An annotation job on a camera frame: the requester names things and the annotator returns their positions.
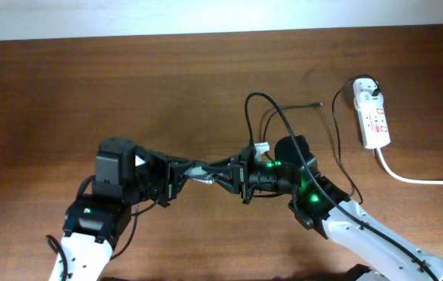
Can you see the white power strip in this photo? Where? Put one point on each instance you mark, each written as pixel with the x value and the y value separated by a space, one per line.
pixel 374 128

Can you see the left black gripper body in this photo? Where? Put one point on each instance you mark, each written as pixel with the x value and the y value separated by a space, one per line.
pixel 152 178

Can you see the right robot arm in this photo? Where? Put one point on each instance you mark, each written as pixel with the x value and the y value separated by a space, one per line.
pixel 319 205

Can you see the white USB charger adapter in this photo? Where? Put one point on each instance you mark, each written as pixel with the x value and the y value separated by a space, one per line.
pixel 367 94

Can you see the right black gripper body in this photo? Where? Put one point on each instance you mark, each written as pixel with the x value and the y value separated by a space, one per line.
pixel 254 175

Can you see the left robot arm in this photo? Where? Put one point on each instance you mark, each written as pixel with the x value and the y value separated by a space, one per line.
pixel 107 202

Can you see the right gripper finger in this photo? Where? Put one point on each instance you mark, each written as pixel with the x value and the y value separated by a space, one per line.
pixel 231 185
pixel 228 165

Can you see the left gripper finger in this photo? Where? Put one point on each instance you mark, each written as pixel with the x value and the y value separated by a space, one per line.
pixel 183 163
pixel 176 183

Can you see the black smartphone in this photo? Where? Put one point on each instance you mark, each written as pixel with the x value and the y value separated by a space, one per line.
pixel 200 175

